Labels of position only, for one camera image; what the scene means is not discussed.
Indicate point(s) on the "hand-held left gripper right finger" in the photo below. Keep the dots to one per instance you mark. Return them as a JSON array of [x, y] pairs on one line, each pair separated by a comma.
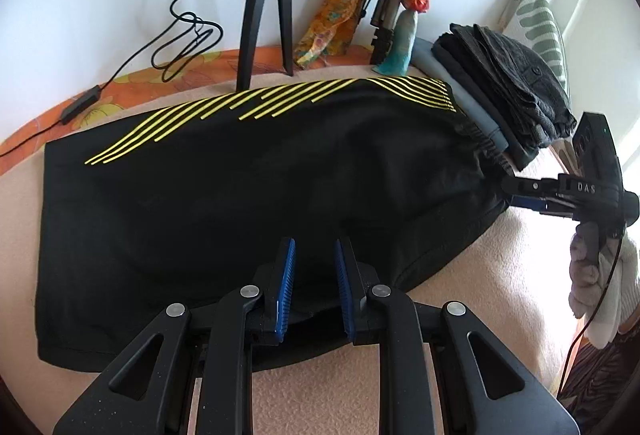
[[345, 290]]

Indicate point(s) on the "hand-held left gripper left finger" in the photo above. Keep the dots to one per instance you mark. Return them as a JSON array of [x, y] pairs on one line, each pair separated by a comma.
[[284, 287]]

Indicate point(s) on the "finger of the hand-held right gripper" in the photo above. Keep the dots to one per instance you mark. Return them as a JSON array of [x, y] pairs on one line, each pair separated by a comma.
[[530, 186], [530, 203]]

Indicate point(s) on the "black pants with yellow stripes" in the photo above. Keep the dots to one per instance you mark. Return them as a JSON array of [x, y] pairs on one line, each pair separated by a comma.
[[240, 195]]

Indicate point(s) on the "person's right hand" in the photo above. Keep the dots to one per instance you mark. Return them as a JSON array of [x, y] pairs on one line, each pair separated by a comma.
[[597, 287]]

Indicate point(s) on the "folded dark grey jeans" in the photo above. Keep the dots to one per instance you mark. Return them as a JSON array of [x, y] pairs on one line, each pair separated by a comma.
[[515, 75]]

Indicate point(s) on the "folded grey-blue garment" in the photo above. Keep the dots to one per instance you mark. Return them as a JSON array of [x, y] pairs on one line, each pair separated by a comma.
[[465, 90]]

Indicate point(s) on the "leaf-patterned pillow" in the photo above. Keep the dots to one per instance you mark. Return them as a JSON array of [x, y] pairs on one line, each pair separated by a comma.
[[542, 27]]

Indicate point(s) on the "zebra-patterned cloth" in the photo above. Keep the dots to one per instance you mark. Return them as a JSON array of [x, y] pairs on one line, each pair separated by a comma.
[[595, 370]]

